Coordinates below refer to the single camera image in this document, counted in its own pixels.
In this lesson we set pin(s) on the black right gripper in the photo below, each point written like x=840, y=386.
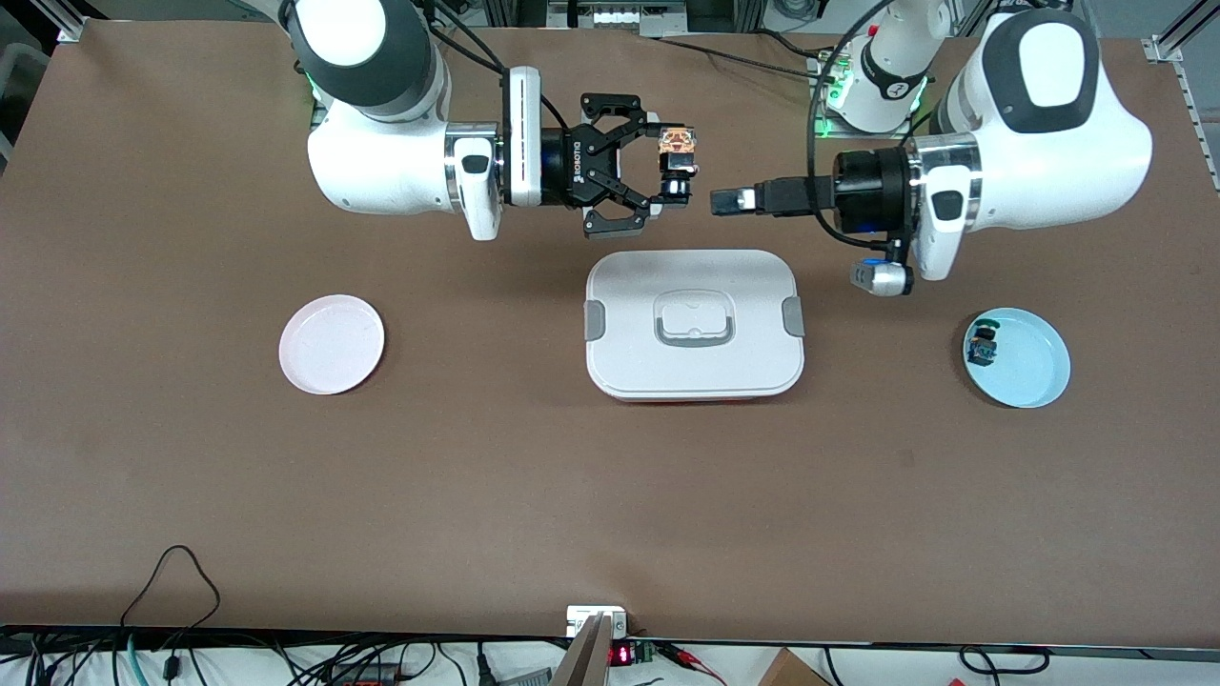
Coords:
x=570, y=164

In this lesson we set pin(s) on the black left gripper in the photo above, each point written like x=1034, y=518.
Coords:
x=863, y=185

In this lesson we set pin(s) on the orange black push-button switch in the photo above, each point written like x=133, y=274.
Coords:
x=679, y=162

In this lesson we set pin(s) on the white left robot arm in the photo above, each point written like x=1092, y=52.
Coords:
x=1048, y=152

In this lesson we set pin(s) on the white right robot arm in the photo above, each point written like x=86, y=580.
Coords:
x=381, y=162

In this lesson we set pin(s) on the brown cardboard box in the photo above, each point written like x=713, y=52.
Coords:
x=791, y=672

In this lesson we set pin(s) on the white socket strip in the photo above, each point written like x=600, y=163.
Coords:
x=620, y=17

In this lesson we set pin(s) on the light blue round plate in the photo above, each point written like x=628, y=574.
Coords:
x=1034, y=367

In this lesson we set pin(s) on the pale pink round plate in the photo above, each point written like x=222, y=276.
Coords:
x=332, y=345

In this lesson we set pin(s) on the perforated metal strip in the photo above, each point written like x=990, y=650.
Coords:
x=1203, y=133

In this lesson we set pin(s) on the red clip test leads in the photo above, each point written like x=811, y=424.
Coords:
x=672, y=653

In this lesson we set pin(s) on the red digit display module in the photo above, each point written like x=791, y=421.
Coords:
x=621, y=655

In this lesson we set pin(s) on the grey power strip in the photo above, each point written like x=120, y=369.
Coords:
x=524, y=679

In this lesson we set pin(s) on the black red power adapter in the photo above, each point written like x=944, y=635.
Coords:
x=367, y=676

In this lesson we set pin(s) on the grey plastic bin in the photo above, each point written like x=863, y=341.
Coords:
x=14, y=86

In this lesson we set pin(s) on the silver right arm wrist camera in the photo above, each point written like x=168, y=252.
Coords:
x=522, y=133

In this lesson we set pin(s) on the silver arm wrist camera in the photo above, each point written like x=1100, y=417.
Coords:
x=882, y=278
x=522, y=133

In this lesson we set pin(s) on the silver left arm wrist camera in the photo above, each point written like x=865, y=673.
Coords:
x=882, y=278

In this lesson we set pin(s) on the blue green push-button switch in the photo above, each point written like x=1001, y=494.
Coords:
x=983, y=351

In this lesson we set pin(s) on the aluminium frame extrusion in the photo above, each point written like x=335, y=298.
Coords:
x=76, y=24
x=1168, y=46

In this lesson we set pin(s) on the white clamp bracket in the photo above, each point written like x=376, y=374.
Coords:
x=581, y=617

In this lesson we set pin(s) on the grey camera post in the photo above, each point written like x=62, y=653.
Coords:
x=583, y=662

